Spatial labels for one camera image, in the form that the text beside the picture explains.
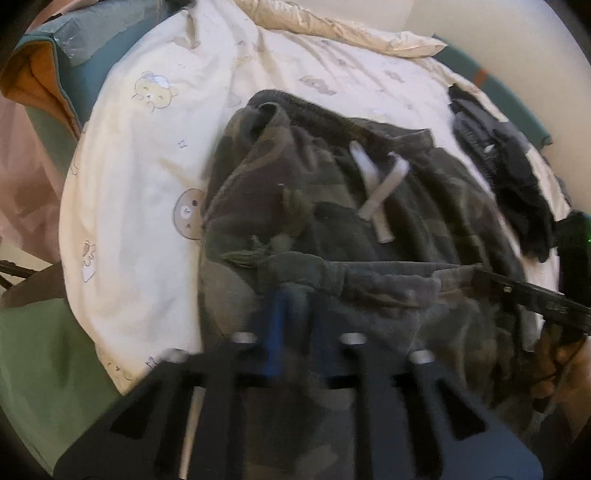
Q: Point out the person's right hand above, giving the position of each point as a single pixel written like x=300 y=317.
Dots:
x=570 y=374

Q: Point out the camouflage pants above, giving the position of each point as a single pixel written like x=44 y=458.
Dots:
x=415 y=207

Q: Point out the pink curtain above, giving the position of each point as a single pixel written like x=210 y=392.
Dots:
x=23 y=175

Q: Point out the cream bear-print duvet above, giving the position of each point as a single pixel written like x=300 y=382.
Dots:
x=147 y=161

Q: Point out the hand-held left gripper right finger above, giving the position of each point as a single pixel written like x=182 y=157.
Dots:
x=369 y=378

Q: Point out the green cloth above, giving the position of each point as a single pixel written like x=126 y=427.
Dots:
x=41 y=369

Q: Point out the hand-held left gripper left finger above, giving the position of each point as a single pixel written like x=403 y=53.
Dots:
x=277 y=323

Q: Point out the teal bed bumper cushion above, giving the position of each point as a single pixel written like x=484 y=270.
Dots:
x=74 y=60
x=503 y=87

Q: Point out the black and grey clothes pile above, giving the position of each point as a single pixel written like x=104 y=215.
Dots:
x=512 y=184

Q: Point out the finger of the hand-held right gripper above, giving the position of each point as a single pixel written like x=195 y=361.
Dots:
x=508 y=288

